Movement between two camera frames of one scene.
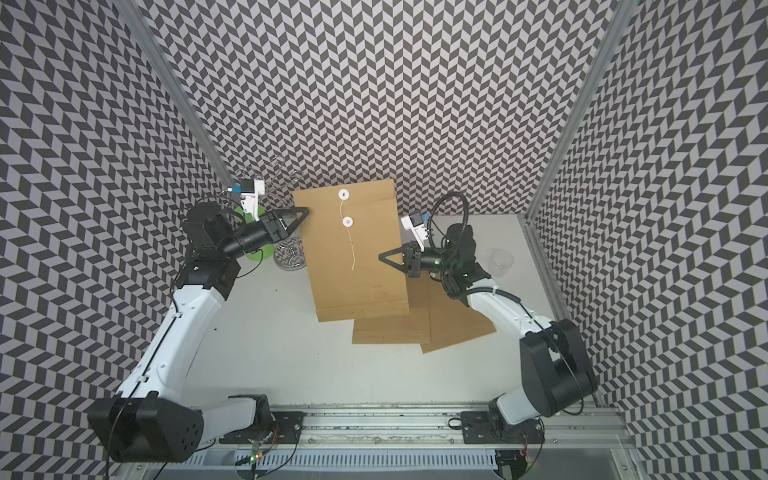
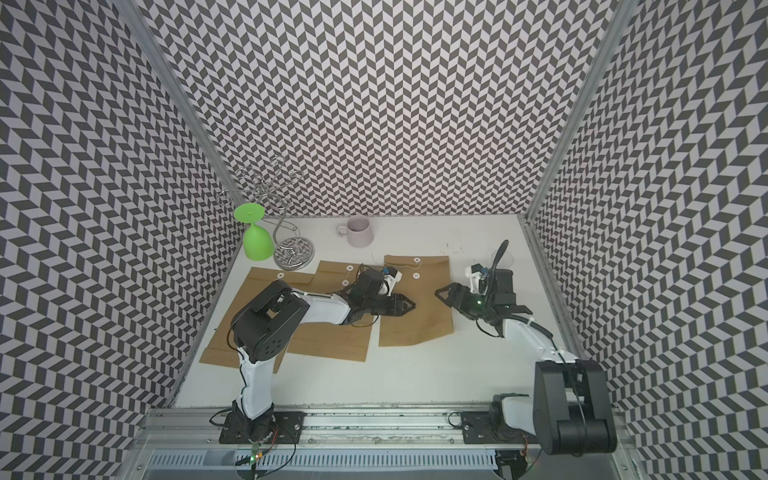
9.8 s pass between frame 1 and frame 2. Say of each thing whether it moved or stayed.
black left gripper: moved
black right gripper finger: moved
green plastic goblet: stayed
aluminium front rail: stayed
